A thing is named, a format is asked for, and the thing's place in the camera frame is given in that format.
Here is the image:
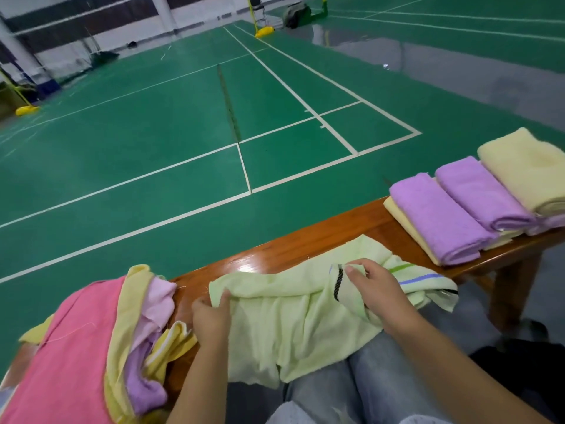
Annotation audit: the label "light green striped towel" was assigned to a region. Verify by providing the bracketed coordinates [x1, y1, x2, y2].
[207, 234, 461, 390]

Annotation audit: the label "person's left forearm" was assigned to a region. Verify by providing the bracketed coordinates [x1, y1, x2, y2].
[165, 335, 231, 424]

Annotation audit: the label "pale yellow towel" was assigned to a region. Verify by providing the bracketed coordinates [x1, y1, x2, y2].
[381, 196, 443, 267]
[477, 128, 565, 218]
[482, 228, 526, 251]
[18, 264, 170, 424]

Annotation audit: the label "light pink towel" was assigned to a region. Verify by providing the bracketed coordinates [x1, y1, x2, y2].
[131, 275, 178, 352]
[526, 211, 565, 237]

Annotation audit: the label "person's left hand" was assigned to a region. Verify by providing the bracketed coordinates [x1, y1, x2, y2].
[191, 289, 234, 347]

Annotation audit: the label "yellow white striped cloth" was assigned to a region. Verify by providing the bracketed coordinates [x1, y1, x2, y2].
[143, 319, 200, 383]

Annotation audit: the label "black sports bag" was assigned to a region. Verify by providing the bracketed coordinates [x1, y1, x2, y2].
[281, 0, 330, 31]

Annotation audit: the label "hot pink towel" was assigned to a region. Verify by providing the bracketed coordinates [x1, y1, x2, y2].
[0, 276, 130, 424]

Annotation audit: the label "brown wooden bench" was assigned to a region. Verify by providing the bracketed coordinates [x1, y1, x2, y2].
[163, 197, 565, 405]

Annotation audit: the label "person's right forearm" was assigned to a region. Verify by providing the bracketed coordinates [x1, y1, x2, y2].
[387, 312, 554, 424]

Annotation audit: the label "person's right hand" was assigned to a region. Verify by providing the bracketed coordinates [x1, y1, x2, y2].
[343, 257, 424, 337]

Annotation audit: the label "person's grey trousers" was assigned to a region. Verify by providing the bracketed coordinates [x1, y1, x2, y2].
[263, 329, 462, 424]

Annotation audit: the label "purple towel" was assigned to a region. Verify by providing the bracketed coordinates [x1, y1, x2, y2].
[122, 338, 170, 418]
[435, 156, 540, 234]
[388, 173, 498, 267]

